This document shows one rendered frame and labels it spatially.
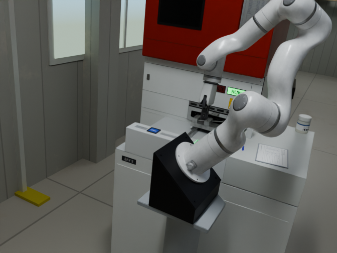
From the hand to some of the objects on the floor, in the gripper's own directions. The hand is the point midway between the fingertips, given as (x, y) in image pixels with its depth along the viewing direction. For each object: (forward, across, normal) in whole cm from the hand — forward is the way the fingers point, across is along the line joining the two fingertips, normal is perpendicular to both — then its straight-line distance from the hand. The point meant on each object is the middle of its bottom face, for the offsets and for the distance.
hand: (204, 115), depth 157 cm
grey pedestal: (+116, -11, -5) cm, 117 cm away
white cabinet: (+104, +49, -2) cm, 115 cm away
